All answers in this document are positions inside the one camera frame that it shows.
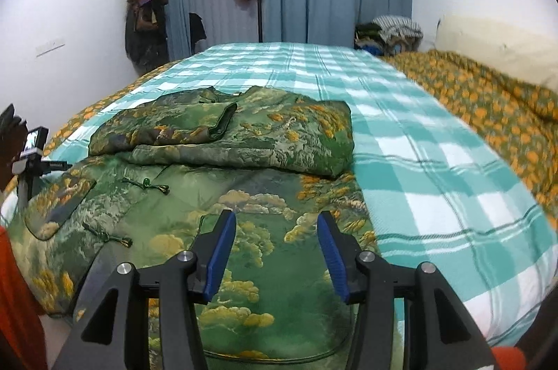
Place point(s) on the pile of clothes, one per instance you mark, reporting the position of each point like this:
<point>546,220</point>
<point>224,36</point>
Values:
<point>392,32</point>

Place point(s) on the person's leg orange pants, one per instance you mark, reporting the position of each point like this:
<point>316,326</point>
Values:
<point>510,359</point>
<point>17,309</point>

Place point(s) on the orange floral quilt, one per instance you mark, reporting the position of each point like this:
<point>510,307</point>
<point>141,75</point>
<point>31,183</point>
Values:
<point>479,99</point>

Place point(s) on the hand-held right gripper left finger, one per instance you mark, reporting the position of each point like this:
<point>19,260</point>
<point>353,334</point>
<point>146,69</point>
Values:
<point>220,256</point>

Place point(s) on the black hanging garment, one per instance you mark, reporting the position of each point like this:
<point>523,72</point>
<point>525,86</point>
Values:
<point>197,27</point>

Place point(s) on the green landscape print jacket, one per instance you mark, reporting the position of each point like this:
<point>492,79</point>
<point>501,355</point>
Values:
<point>261,134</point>

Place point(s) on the black cloth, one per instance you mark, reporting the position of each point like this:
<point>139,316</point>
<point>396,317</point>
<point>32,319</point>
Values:
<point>8,123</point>

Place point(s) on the person's left leg orange pants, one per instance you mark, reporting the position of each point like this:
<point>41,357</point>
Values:
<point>17,309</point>

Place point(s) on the dark hanging coat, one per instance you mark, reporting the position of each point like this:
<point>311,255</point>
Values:
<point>146,38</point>

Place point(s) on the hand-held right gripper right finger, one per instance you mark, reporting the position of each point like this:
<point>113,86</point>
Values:
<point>333,256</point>

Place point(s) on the teal white checkered bed sheet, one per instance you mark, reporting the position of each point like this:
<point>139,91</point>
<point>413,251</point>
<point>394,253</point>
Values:
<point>436,178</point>

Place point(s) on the person's right leg orange pants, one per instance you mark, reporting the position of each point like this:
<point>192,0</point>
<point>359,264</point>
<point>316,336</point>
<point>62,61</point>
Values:
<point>510,359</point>

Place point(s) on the cream pillow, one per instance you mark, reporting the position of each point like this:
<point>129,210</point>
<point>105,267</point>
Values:
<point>492,42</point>

